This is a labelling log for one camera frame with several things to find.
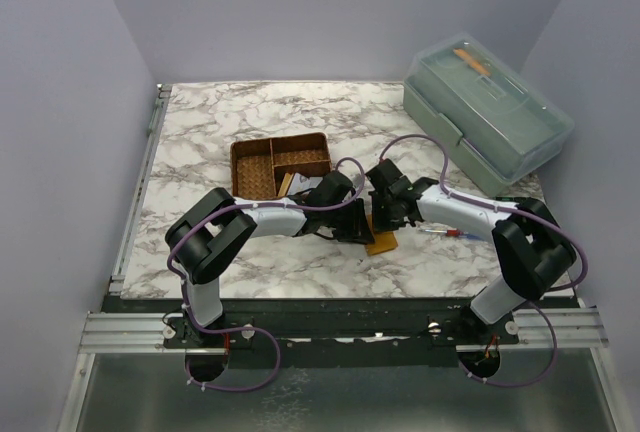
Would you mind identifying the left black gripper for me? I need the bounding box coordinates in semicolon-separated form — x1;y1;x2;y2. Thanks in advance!
323;198;375;245

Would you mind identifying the yellow leather card holder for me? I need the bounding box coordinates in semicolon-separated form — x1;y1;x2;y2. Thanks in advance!
365;214;398;256

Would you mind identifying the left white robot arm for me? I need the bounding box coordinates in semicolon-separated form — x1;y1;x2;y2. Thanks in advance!
165;170;373;347

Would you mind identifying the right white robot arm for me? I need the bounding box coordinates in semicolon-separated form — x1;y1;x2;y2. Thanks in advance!
366;159;577;344

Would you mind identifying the red blue screwdriver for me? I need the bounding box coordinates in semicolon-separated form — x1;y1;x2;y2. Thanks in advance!
418;228;483;241

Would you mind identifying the brown woven basket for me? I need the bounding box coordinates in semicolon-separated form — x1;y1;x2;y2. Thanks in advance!
230;132;332;200

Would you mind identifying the clear lid plastic toolbox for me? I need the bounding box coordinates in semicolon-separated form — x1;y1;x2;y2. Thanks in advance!
403;34;574;196

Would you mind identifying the orange tool inside toolbox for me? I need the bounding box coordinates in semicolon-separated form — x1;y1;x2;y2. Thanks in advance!
453;48;491;77

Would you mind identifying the aluminium rail frame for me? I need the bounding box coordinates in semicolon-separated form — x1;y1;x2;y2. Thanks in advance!
54;82;189;432

